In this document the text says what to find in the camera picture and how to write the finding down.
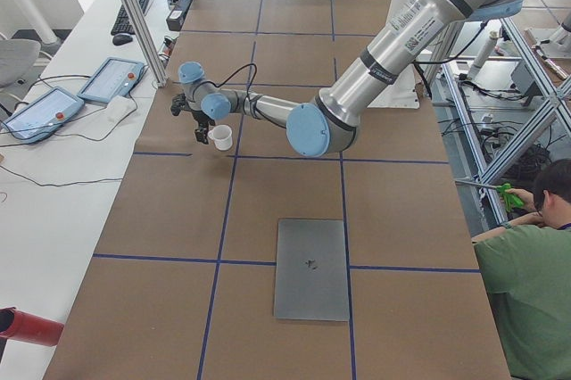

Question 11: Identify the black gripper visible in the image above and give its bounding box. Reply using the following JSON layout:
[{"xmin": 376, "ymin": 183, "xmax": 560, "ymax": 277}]
[{"xmin": 192, "ymin": 111, "xmax": 212, "ymax": 145}]

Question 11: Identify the white plastic cup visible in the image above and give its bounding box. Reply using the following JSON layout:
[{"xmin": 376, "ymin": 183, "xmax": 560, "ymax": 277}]
[{"xmin": 208, "ymin": 125, "xmax": 233, "ymax": 152}]

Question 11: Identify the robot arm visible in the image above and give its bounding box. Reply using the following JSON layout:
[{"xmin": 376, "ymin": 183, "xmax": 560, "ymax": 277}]
[{"xmin": 170, "ymin": 0, "xmax": 523, "ymax": 157}]

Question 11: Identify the grey closed laptop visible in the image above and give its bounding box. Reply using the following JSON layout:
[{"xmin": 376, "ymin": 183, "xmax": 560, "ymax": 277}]
[{"xmin": 274, "ymin": 219, "xmax": 350, "ymax": 322}]

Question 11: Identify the white folded cloth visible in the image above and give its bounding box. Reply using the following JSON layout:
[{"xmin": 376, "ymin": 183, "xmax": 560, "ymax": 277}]
[{"xmin": 104, "ymin": 96, "xmax": 136, "ymax": 123}]

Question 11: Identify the far teach pendant tablet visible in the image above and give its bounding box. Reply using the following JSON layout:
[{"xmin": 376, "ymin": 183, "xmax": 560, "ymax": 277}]
[{"xmin": 78, "ymin": 57, "xmax": 145, "ymax": 103}]

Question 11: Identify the teach pendant tablet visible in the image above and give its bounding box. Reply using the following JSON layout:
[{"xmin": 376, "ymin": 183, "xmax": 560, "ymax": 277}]
[
  {"xmin": 78, "ymin": 57, "xmax": 145, "ymax": 103},
  {"xmin": 2, "ymin": 87, "xmax": 85, "ymax": 144}
]

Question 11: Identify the black computer box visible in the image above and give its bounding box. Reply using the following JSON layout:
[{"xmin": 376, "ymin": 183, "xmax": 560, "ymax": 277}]
[{"xmin": 166, "ymin": 0, "xmax": 192, "ymax": 32}]

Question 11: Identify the black computer mouse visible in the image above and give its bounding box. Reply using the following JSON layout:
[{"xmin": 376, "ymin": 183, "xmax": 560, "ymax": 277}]
[{"xmin": 112, "ymin": 33, "xmax": 133, "ymax": 46}]

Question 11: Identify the black keyboard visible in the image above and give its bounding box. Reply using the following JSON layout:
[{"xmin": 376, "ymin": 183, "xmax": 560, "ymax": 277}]
[{"xmin": 110, "ymin": 0, "xmax": 152, "ymax": 36}]

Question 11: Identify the near teach pendant tablet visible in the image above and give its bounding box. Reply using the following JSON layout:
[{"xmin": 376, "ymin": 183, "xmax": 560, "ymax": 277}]
[{"xmin": 2, "ymin": 87, "xmax": 85, "ymax": 144}]

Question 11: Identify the red water bottle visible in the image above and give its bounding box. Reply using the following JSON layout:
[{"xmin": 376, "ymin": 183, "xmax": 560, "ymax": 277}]
[{"xmin": 1, "ymin": 307, "xmax": 64, "ymax": 347}]

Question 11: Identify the seated person green shirt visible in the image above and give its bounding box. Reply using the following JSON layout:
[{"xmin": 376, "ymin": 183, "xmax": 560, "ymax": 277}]
[{"xmin": 472, "ymin": 159, "xmax": 570, "ymax": 379}]

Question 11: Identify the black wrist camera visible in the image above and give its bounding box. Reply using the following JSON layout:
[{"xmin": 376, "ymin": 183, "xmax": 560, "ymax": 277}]
[{"xmin": 170, "ymin": 93, "xmax": 190, "ymax": 117}]

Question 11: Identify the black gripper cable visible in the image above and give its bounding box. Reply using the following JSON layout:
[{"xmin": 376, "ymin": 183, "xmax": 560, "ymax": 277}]
[{"xmin": 209, "ymin": 62, "xmax": 259, "ymax": 107}]

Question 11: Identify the grey aluminium frame post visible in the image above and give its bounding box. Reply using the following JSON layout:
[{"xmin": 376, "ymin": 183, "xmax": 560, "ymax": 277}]
[{"xmin": 121, "ymin": 0, "xmax": 168, "ymax": 87}]

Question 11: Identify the green handled grabber tool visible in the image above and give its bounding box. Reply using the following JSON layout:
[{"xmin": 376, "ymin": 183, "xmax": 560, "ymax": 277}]
[{"xmin": 454, "ymin": 178, "xmax": 525, "ymax": 212}]

